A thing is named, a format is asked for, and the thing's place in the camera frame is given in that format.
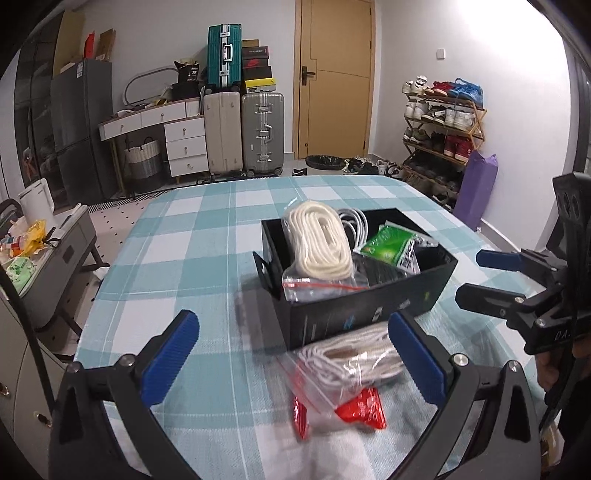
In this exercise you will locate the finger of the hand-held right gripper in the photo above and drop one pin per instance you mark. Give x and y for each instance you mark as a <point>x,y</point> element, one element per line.
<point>485,300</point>
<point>496,259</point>

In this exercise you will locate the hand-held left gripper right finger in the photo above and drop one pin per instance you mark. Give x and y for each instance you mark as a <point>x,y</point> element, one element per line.
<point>420,364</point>

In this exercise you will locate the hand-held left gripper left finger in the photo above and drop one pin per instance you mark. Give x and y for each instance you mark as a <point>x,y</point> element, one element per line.
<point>168,364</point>

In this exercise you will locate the red packet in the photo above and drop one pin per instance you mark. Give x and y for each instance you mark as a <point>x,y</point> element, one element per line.
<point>360,408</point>

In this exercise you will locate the black cardboard box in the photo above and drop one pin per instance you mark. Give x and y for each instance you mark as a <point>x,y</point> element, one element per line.
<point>323,323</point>

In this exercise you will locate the green snack packet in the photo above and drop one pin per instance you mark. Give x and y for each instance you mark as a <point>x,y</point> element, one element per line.
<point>385,244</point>

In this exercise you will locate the person's right hand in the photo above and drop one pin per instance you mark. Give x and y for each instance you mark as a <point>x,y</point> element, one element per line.
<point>549,371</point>

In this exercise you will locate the purple bag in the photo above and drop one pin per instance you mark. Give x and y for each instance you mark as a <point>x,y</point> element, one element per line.
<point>478,194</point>

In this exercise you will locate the wooden shoe rack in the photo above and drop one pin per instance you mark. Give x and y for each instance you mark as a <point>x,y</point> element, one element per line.
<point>475,138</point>

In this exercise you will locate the white drawer cabinet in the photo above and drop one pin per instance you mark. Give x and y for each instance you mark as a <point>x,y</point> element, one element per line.
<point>23,392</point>

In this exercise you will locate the grey side table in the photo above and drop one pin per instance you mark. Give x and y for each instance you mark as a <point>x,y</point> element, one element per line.
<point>69,249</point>

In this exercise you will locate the scattered floor shoes pile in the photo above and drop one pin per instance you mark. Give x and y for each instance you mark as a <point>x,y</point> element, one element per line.
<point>374,167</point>

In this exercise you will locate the shoe rack with shoes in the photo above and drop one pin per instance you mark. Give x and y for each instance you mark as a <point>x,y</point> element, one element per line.
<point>443,115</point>

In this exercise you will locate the green snack bag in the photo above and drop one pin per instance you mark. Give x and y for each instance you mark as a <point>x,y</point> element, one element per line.
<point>19,272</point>

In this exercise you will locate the yellow plastic bag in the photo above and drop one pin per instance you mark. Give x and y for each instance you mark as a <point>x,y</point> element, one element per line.
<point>34,235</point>

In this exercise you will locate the black waste basket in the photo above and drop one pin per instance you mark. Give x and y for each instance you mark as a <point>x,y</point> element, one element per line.
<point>325,162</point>

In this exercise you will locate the grey white laundry basket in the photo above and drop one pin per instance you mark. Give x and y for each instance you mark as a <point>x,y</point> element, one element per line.
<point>143,161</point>

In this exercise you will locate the tan wooden door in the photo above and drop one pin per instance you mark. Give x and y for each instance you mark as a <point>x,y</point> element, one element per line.
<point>337,110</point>

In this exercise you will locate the white drawer desk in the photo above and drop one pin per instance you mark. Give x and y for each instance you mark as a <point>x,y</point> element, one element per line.
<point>184,143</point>

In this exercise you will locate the beige suitcase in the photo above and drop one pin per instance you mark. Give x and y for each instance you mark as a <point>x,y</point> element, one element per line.
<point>224,134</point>

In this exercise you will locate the grey refrigerator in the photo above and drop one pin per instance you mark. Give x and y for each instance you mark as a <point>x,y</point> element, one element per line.
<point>83,129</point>

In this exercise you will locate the silver suitcase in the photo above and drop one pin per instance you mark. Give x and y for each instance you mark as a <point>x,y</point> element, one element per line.
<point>261,120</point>

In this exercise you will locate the oval mirror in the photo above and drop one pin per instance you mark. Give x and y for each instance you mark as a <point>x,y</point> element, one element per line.
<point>138,83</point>

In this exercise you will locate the black paper bag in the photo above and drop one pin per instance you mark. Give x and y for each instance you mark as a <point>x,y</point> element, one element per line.
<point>189,81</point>

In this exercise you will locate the black yellow shoe box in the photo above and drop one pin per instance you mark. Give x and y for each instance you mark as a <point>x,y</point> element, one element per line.
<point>261,85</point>

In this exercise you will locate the dark glass cabinet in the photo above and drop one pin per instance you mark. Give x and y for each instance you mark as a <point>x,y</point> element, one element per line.
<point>34,92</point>

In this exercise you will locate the teal suitcase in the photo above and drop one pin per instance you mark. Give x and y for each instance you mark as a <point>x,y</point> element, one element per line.
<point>217,60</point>

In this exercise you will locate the black shoe box red print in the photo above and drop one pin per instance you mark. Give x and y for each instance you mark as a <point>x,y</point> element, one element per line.
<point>255,56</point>

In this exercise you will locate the small cardboard box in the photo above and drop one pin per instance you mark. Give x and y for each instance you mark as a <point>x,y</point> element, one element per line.
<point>107,45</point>

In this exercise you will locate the brown shoe box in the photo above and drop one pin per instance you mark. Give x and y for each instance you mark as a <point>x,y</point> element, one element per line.
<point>250,43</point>

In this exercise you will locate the red carton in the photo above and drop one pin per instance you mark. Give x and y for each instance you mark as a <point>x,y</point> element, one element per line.
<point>90,45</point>

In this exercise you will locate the tall cardboard sheet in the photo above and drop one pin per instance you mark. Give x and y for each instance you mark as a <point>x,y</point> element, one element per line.
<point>69,41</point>

